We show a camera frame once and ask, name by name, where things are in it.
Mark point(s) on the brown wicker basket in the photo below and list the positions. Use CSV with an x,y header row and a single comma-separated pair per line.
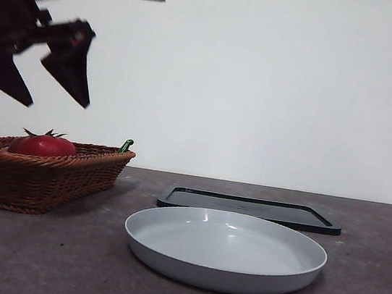
x,y
30,182

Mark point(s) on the red tomato with green stem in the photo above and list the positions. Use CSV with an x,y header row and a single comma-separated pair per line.
x,y
46,146

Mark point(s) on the pale grey round plate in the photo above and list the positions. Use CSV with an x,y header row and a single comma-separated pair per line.
x,y
223,268

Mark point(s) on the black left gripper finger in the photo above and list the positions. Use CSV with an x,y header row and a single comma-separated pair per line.
x,y
70,63
5,72

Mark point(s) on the black rectangular tray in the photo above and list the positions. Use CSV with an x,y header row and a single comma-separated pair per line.
x,y
281,214

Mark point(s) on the green vegetable stem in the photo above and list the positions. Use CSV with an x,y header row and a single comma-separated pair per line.
x,y
126,145

